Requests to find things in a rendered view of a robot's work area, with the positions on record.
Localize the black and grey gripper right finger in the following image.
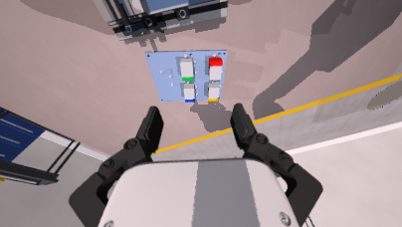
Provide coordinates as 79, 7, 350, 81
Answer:
230, 104, 323, 227

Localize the grey block with blue end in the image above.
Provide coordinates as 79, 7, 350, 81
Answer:
183, 84, 195, 103

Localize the white block with red end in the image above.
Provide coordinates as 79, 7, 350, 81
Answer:
208, 58, 223, 81

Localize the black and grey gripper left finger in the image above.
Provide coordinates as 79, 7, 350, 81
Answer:
69, 107, 164, 227

